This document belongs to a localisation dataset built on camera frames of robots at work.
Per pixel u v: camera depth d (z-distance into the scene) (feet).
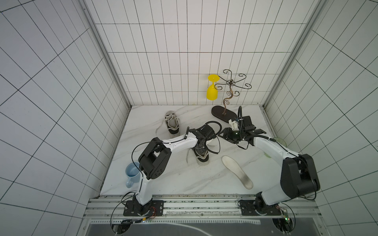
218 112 3.76
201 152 2.67
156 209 2.38
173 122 3.42
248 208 2.38
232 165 2.88
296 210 2.41
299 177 1.43
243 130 2.29
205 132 2.39
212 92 3.14
